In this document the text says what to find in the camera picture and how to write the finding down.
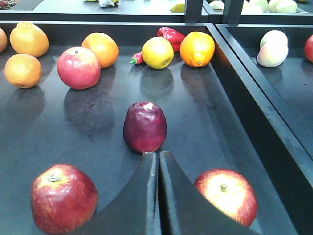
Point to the knobbed orange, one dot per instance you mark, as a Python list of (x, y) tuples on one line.
[(3, 40), (27, 38)]

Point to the yellow orange citrus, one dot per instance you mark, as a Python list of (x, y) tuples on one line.
[(157, 53)]

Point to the red chili pepper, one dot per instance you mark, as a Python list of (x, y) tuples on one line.
[(137, 59)]

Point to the small orange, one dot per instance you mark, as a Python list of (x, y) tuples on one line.
[(23, 71)]

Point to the white garlic bulb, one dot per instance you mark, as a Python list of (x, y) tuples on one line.
[(106, 3)]

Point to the orange beside middle apple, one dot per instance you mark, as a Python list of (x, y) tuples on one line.
[(103, 46)]

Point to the dark red apple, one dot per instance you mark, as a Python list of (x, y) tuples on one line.
[(145, 127)]

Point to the red apple right tray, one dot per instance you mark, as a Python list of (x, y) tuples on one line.
[(308, 49)]

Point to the peach front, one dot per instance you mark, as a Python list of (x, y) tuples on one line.
[(272, 54)]

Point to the red yellow apple front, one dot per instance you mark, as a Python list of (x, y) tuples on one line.
[(230, 192)]

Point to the yellow lemon front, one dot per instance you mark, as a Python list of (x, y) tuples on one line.
[(178, 8)]

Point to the orange near tray edge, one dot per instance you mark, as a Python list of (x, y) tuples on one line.
[(197, 49)]

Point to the red bell pepper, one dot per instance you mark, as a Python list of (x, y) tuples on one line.
[(173, 36)]

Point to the knobbed orange left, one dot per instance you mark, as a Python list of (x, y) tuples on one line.
[(3, 40)]

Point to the pink red apple middle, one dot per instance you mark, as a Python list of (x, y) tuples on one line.
[(79, 68)]

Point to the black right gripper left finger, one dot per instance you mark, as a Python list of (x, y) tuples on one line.
[(132, 211)]

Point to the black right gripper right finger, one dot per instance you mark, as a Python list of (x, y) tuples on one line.
[(183, 210)]

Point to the knobbed orange right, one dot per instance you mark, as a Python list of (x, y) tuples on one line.
[(27, 38)]

